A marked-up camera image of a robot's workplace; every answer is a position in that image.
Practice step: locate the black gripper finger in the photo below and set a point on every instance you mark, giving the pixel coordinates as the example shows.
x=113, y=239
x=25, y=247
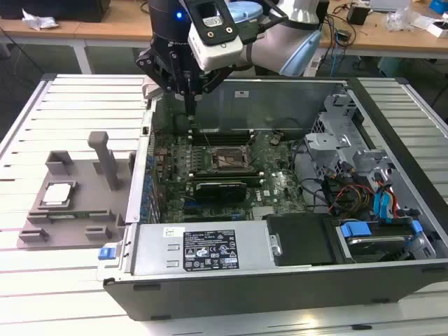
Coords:
x=215, y=78
x=154, y=66

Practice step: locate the silver CPU green substrate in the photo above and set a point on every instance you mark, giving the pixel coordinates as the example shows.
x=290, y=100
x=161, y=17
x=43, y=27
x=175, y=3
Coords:
x=57, y=193

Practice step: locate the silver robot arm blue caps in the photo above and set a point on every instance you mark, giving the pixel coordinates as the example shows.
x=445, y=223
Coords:
x=269, y=45

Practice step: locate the CPU socket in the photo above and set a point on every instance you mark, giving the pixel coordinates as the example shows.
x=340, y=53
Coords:
x=229, y=161

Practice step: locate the black round speaker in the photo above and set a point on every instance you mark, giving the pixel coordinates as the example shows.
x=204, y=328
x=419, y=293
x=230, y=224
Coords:
x=180, y=123

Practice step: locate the silver coin battery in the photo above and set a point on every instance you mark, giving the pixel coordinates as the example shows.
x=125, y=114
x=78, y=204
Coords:
x=274, y=140

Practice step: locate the black graphics card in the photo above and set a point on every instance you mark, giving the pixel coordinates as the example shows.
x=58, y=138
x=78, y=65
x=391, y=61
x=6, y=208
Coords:
x=220, y=192

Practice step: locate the green motherboard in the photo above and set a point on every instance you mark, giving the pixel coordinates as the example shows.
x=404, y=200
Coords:
x=280, y=182

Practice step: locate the crumpled white paper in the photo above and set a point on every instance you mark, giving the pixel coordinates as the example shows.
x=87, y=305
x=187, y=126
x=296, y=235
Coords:
x=38, y=21

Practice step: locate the silver metal disk bay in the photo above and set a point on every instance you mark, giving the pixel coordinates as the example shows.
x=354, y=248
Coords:
x=327, y=141

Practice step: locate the silver chipset heatsink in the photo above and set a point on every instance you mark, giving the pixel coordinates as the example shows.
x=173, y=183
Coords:
x=263, y=213

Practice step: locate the grey plastic parts rack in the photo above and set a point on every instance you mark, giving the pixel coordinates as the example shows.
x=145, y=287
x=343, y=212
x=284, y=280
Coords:
x=84, y=196

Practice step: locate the black power adapter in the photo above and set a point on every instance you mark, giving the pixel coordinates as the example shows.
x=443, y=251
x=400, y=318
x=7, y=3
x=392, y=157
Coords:
x=357, y=15

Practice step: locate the pale teal container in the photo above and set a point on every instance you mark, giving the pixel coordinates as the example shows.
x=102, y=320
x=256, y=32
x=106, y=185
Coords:
x=389, y=66

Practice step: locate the grey power supply unit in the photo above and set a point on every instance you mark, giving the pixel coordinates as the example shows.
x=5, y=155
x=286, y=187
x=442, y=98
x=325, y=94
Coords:
x=154, y=245

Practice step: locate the black plastic shroud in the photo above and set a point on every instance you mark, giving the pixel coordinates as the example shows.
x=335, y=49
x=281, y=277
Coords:
x=301, y=241

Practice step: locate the white flat device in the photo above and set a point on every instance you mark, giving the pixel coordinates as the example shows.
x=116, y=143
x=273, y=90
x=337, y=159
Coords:
x=388, y=4

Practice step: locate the blue case latch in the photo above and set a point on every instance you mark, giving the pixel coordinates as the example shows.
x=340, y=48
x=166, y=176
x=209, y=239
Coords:
x=106, y=253

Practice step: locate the clear plastic bags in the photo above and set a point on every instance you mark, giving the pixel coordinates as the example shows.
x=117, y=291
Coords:
x=399, y=19

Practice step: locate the white flat box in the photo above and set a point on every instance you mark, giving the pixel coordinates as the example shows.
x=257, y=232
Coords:
x=425, y=24

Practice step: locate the black grey PC case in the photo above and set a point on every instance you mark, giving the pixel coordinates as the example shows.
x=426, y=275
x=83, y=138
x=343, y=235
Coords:
x=245, y=297

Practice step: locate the hard disk blue carrier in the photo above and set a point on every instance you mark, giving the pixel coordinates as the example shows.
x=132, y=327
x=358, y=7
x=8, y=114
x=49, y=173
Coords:
x=378, y=245

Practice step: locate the blue box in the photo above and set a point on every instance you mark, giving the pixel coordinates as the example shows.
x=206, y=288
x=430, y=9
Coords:
x=439, y=7

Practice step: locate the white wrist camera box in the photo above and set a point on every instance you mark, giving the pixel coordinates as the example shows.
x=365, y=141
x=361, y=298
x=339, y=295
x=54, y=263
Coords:
x=218, y=52

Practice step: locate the wooden desk white frame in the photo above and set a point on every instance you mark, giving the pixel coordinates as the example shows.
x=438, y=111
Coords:
x=385, y=42
x=105, y=29

